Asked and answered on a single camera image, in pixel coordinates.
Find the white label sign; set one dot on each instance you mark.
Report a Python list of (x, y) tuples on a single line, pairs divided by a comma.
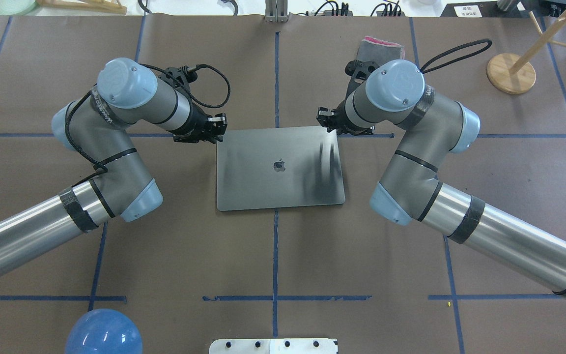
[(468, 11)]

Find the grey laptop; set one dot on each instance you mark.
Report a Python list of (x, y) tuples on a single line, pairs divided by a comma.
[(278, 167)]

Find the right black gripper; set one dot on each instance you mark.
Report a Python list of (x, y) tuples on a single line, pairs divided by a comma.
[(342, 116)]

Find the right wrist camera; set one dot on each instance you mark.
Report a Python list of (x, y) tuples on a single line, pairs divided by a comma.
[(359, 72)]

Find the metal camera post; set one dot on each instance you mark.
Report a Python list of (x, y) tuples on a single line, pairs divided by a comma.
[(276, 11)]

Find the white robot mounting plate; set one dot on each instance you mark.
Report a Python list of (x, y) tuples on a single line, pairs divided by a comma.
[(275, 346)]

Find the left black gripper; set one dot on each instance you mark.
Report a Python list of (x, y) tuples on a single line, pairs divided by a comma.
[(196, 121)]

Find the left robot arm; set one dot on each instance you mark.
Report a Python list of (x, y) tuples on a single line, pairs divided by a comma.
[(95, 127)]

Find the green tape roll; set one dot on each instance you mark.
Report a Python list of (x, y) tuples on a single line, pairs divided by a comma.
[(16, 7)]

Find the wooden stand round base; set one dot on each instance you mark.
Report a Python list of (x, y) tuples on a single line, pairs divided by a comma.
[(513, 74)]

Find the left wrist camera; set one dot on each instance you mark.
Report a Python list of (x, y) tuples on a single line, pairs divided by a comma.
[(179, 77)]

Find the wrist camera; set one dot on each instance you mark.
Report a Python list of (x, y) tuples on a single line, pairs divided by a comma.
[(359, 72), (179, 77)]

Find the blue desk lamp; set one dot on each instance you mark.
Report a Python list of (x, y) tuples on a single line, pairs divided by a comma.
[(104, 331)]

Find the folded grey cloth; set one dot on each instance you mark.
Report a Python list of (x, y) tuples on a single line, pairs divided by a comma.
[(379, 51)]

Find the wooden rack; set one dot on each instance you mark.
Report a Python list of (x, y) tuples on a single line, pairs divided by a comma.
[(99, 6)]

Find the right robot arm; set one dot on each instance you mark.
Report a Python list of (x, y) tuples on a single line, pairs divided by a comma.
[(409, 189)]

